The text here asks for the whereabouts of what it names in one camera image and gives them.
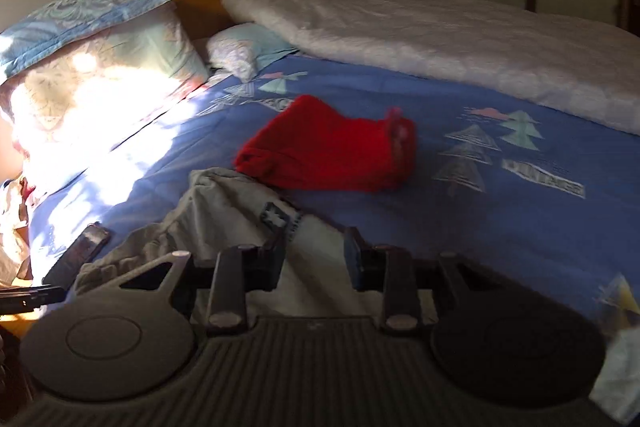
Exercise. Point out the black smartphone in clear case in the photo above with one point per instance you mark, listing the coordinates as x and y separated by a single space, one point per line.
83 249

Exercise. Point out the red folded garment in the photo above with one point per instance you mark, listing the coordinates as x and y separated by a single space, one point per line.
310 146

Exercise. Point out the blue floral pillow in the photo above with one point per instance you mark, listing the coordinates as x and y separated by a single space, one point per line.
62 22

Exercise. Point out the white quilted duvet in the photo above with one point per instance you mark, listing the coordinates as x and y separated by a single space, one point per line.
582 68

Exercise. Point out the pastel patterned lower pillow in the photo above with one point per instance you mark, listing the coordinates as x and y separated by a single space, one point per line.
94 93

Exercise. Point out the blue patterned bed sheet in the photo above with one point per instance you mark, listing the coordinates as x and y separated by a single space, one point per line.
546 198

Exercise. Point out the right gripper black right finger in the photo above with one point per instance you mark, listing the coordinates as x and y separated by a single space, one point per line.
393 273

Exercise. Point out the light striped folded garment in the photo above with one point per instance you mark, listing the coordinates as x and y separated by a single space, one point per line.
617 388

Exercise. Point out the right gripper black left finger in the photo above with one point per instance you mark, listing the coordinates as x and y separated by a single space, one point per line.
238 271

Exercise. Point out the grey sweatpants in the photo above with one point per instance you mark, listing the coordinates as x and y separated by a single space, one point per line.
222 209

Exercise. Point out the small light blue pillow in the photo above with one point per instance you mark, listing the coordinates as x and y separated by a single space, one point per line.
245 50

